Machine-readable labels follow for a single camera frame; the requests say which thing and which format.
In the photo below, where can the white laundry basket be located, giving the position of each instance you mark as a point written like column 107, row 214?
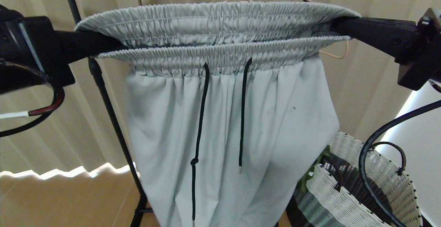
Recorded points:
column 344, row 206

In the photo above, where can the green garment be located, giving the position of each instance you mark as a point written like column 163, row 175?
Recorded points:
column 315, row 170

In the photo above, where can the beige curtain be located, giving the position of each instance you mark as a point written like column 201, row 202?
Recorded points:
column 51, row 144

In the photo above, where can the pale grey shorts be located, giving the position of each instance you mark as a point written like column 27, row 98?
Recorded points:
column 282, row 134

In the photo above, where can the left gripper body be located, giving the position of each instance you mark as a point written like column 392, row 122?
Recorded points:
column 48, row 51

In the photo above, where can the black clothes rack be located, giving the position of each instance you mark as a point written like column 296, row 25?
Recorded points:
column 110, row 110

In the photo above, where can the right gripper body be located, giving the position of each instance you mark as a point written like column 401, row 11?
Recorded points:
column 423, row 54

